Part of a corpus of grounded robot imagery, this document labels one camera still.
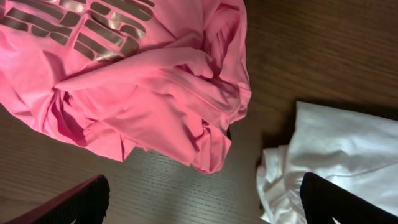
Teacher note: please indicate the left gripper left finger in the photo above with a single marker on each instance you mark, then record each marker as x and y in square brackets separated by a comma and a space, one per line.
[85, 203]

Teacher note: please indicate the pink printed t-shirt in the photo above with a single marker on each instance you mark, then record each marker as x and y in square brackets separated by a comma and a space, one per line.
[112, 75]

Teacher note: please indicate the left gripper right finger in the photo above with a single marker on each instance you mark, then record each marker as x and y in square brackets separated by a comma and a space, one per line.
[326, 203]

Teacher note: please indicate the white t-shirt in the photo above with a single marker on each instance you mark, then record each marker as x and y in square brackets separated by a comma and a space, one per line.
[355, 151]

